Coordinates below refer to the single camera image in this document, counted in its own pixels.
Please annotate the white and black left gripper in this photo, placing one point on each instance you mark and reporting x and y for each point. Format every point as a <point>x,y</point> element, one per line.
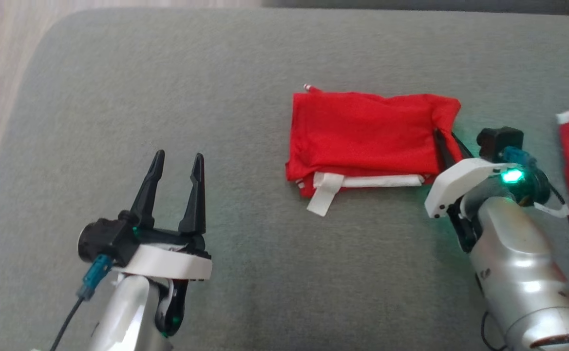
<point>167,261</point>

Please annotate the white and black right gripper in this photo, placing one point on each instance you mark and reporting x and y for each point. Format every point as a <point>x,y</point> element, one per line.
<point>455,183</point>

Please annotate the red basketball jersey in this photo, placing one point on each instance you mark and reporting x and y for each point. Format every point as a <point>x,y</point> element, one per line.
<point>362,131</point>

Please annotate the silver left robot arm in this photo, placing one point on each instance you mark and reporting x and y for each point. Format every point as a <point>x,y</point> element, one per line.
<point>123,317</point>

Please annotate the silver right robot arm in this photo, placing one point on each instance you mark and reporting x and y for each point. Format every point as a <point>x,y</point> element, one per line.
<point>518,268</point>

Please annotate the grey sofa seat cushion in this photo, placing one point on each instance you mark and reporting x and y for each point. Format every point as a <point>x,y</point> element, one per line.
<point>411,4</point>

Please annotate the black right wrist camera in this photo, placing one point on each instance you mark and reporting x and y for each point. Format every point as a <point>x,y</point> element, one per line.
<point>496,139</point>

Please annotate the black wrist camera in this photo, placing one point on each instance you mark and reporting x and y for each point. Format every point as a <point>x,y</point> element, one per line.
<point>104,239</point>
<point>496,139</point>

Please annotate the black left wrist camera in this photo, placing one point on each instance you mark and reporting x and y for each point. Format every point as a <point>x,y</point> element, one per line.
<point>104,239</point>

